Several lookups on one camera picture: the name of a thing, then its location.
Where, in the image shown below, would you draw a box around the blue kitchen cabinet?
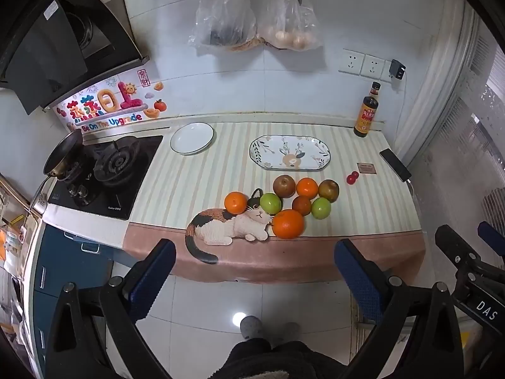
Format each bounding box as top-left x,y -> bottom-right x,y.
29,224 -> 128,366

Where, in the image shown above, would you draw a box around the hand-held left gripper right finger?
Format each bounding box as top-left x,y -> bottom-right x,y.
334,239 -> 464,379

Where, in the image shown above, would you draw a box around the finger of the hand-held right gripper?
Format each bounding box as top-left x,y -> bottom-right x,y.
477,221 -> 505,250
435,225 -> 481,282

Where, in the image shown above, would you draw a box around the soy sauce bottle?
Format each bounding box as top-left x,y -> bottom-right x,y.
353,81 -> 381,139

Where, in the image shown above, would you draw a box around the black frying pan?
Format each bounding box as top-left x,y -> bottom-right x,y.
28,129 -> 85,214

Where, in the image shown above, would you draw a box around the frosted window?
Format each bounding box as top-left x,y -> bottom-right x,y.
395,6 -> 505,222

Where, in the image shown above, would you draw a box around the large orange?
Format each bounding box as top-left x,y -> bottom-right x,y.
272,209 -> 306,240

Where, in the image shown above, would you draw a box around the round white plate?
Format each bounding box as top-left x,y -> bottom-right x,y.
170,123 -> 215,155

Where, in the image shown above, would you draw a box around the black gas stove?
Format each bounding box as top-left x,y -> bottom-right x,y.
47,135 -> 164,221

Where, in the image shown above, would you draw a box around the cluttered storage shelf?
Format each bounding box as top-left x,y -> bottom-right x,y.
0,173 -> 42,344

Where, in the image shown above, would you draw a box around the colourful wall sticker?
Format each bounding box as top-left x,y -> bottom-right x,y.
55,69 -> 168,133

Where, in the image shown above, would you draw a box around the green apple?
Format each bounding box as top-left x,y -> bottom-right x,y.
259,193 -> 282,216
311,197 -> 331,220

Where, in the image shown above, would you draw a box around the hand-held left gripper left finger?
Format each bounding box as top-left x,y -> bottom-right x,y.
45,239 -> 177,379

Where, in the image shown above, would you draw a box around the white wall socket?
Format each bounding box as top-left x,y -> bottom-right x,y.
338,49 -> 366,75
360,54 -> 386,80

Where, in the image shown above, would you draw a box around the small dark orange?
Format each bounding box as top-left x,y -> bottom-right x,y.
292,196 -> 313,216

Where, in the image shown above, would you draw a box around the black smartphone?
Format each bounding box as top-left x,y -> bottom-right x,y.
379,148 -> 412,183

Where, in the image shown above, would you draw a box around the dark trousers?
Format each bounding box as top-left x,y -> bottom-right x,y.
224,337 -> 353,379

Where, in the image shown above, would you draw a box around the oval floral plate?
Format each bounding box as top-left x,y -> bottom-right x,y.
249,135 -> 331,171

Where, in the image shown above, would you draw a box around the plastic bag with dark contents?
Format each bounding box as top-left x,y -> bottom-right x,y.
188,0 -> 260,55

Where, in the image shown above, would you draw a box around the grey slipper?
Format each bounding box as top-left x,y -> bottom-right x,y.
240,316 -> 264,340

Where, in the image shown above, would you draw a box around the black range hood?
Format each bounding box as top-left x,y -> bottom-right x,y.
0,0 -> 150,116

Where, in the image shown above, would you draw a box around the plastic bag of eggs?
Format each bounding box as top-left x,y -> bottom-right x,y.
256,0 -> 322,53

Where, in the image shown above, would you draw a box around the black charger plug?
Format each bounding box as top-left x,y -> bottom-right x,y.
389,59 -> 407,82

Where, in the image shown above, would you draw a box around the brown apple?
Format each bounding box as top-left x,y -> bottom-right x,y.
318,179 -> 340,203
273,175 -> 296,198

